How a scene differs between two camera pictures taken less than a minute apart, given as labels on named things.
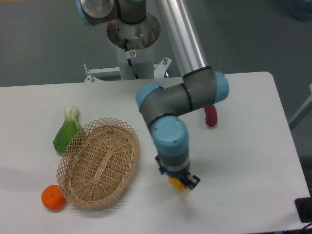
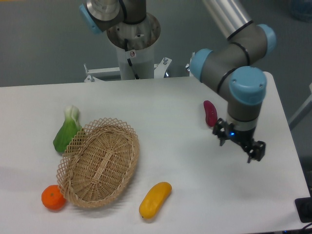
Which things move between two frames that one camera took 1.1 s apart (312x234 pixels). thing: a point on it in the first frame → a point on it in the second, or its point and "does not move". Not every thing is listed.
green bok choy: (68, 129) does not move
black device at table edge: (303, 207) does not move
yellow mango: (177, 184) → (153, 200)
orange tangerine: (52, 198) does not move
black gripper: (183, 175) → (255, 149)
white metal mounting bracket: (160, 68) does not move
